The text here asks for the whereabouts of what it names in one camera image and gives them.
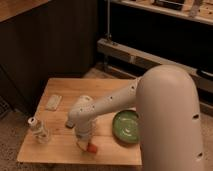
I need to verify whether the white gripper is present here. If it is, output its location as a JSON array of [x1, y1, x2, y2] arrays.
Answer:
[[75, 125, 94, 151]]

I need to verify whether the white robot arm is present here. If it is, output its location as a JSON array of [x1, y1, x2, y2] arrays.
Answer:
[[66, 65, 204, 171]]

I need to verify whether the green ceramic bowl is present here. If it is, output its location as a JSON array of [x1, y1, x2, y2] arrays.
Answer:
[[112, 110, 139, 144]]

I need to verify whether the grey rectangular sponge block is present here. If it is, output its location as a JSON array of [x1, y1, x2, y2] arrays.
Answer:
[[65, 121, 75, 129]]

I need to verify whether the wooden table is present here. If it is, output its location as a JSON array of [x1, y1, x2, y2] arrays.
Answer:
[[17, 78, 142, 165]]

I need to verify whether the clear glass bottle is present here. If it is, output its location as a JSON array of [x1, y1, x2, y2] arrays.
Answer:
[[28, 117, 50, 143]]

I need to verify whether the wooden background shelf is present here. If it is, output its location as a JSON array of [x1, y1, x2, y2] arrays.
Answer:
[[111, 0, 213, 26]]

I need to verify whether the grey metal bench frame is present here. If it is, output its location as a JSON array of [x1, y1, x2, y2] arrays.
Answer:
[[96, 0, 213, 118]]

